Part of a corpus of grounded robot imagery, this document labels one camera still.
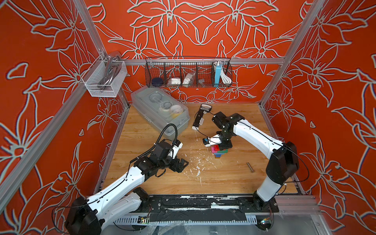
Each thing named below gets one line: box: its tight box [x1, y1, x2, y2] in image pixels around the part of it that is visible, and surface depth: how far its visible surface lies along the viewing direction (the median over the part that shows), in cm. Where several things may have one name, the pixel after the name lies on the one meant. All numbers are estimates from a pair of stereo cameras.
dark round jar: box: [151, 77, 164, 87], surface depth 98 cm
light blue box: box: [214, 67, 222, 84], surface depth 89 cm
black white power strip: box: [191, 103, 212, 131], surface depth 112 cm
